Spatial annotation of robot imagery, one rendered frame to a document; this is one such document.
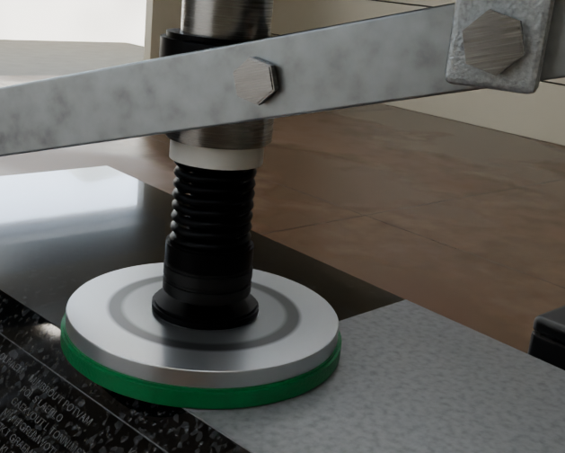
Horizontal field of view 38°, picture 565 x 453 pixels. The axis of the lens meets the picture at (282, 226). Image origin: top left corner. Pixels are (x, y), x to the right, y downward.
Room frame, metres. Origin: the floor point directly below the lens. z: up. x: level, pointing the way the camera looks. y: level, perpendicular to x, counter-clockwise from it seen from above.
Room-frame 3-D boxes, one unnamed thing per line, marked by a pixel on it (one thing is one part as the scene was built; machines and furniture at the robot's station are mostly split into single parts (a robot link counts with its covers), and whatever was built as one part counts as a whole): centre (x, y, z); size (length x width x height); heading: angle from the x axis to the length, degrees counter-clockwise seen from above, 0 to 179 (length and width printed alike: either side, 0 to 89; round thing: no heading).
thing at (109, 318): (0.59, 0.05, 0.87); 0.21 x 0.21 x 0.01
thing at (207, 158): (0.59, 0.05, 1.01); 0.07 x 0.07 x 0.04
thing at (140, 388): (0.59, 0.05, 0.86); 0.22 x 0.22 x 0.04
